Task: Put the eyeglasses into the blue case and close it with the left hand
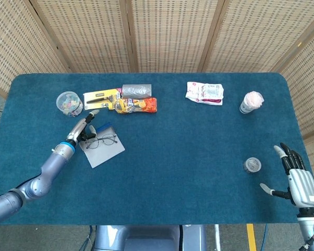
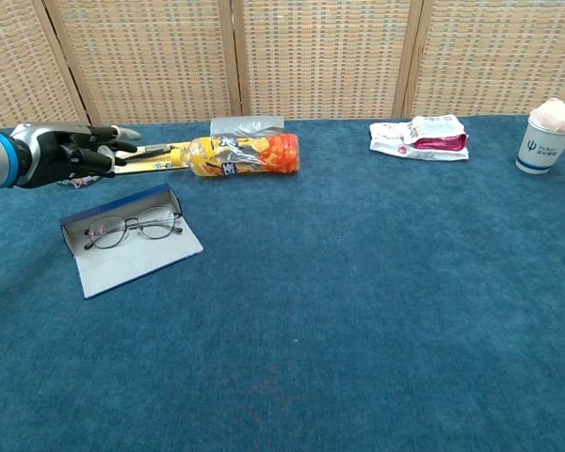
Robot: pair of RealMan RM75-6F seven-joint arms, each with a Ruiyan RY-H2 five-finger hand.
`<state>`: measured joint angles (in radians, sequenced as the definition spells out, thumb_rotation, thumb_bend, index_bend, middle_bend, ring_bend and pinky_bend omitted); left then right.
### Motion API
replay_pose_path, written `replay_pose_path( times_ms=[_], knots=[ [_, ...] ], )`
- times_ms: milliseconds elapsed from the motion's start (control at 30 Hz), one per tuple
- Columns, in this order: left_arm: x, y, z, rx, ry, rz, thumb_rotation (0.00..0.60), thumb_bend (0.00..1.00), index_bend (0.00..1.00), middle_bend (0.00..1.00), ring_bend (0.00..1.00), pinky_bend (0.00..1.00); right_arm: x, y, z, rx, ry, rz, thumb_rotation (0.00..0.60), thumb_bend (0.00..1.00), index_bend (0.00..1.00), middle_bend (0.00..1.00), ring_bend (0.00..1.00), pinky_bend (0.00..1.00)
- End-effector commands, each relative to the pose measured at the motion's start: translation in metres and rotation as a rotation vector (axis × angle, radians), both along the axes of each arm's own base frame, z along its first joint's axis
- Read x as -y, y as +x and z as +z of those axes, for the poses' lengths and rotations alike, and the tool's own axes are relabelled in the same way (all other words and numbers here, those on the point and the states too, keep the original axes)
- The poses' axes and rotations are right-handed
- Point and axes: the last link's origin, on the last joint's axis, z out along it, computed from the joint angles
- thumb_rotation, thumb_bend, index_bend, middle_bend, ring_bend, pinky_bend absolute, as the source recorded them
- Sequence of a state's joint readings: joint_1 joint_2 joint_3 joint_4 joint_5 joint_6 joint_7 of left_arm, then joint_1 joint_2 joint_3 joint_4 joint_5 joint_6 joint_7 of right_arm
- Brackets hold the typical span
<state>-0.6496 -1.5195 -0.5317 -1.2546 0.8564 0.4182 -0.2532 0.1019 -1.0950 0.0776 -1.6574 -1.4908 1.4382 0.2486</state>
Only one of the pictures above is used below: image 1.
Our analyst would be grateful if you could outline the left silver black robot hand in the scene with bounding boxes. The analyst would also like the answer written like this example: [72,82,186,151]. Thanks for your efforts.
[66,109,100,147]

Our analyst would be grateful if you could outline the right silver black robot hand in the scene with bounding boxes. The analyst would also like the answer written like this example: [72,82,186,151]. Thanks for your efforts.
[260,142,314,209]

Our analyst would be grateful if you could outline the black-rimmed eyeglasses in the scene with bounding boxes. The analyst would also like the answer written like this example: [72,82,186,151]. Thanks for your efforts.
[85,133,118,150]

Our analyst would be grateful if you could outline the grey notebook with blue spine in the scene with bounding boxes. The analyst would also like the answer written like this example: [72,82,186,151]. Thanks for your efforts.
[79,122,126,169]

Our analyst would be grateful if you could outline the clear jar of coloured clips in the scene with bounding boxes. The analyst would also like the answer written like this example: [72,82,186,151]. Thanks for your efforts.
[55,90,84,118]

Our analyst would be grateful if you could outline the yellow utility knife package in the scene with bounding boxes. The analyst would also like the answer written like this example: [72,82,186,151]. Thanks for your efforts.
[83,88,122,111]

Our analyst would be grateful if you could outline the orange snack packet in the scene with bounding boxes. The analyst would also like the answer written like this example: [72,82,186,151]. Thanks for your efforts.
[108,97,158,115]

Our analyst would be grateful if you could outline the blue table mat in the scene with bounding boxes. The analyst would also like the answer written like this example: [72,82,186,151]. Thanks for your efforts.
[0,72,314,226]

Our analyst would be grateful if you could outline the metal table leg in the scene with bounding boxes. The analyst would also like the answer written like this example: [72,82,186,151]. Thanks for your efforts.
[214,224,222,251]

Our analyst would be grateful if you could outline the white paper cup blue print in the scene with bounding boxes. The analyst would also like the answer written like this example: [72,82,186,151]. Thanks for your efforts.
[239,95,255,115]

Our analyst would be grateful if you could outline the white snack packet red logo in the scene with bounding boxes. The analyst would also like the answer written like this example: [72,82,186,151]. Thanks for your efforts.
[185,81,208,102]

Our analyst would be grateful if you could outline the grey-blue robot torso base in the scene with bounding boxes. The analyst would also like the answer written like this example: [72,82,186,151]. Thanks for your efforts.
[93,224,207,251]

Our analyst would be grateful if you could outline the woven bamboo folding screen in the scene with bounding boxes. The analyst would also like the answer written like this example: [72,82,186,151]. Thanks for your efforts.
[0,0,314,184]

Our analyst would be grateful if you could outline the white magenta snack packet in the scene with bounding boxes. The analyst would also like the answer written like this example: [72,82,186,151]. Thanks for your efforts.
[198,83,225,106]

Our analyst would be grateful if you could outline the blue floor cable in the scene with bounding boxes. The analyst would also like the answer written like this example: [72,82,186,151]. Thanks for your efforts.
[260,224,269,251]

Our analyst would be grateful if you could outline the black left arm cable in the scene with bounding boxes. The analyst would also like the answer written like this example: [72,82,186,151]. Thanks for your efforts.
[0,167,44,201]

